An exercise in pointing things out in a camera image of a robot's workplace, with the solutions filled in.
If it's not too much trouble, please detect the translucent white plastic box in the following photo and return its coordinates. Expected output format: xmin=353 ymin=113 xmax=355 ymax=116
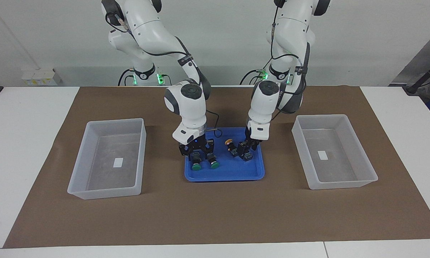
xmin=67 ymin=118 xmax=147 ymax=200
xmin=291 ymin=114 xmax=379 ymax=190

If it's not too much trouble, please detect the black stand pole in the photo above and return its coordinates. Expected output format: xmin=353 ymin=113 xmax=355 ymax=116
xmin=402 ymin=57 xmax=430 ymax=96

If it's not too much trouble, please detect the brown paper table mat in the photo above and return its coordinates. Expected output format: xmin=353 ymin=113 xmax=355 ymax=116
xmin=3 ymin=85 xmax=430 ymax=249

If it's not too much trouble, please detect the black base cable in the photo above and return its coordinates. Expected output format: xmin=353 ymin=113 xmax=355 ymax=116
xmin=117 ymin=68 xmax=136 ymax=87
xmin=239 ymin=69 xmax=264 ymax=86

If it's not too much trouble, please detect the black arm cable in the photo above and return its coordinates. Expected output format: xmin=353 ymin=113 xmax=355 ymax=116
xmin=105 ymin=13 xmax=223 ymax=139
xmin=268 ymin=20 xmax=310 ymax=119

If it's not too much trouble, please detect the white power strip box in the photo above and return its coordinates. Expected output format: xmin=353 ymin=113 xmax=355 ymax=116
xmin=22 ymin=69 xmax=62 ymax=87

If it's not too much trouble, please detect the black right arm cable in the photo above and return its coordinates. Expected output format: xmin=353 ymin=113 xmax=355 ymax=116
xmin=105 ymin=13 xmax=223 ymax=139

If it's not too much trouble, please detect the blue plastic tray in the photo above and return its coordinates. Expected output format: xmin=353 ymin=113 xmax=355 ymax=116
xmin=184 ymin=127 xmax=265 ymax=182

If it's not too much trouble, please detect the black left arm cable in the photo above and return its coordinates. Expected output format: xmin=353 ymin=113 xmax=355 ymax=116
xmin=268 ymin=20 xmax=310 ymax=119

